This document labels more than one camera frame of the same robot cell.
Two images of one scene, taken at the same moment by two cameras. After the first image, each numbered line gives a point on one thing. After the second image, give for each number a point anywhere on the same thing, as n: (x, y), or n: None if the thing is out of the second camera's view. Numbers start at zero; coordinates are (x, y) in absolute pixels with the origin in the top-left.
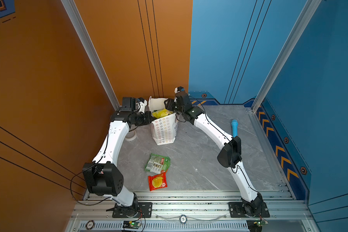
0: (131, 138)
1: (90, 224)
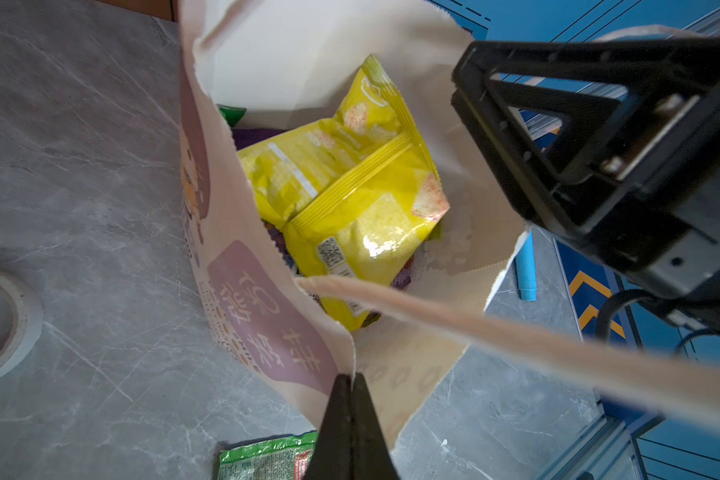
0: (28, 333)
1: None
